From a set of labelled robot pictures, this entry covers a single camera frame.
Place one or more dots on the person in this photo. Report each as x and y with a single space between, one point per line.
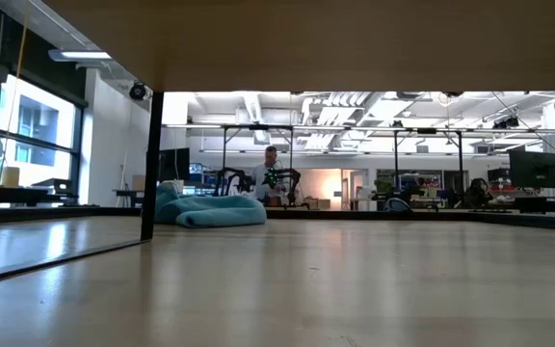
263 176

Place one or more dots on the background black robot arms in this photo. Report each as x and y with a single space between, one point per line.
231 180

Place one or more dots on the cardboard box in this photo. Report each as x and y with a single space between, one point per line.
317 204

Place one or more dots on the teal cloth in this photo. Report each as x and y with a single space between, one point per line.
210 209

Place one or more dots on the small black monitor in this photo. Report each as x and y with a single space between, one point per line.
174 164

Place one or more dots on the wooden tray board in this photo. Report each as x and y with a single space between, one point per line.
306 43

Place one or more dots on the long ceiling light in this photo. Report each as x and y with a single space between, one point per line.
82 55

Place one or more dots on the dark desk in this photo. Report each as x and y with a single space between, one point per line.
22 195

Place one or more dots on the large black monitor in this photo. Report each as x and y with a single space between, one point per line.
535 169

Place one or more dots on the tan box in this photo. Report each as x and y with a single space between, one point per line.
10 177

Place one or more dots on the black aluminium table frame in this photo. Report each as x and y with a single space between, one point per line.
354 215

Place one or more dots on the round black ceiling camera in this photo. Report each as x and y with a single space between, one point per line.
138 91

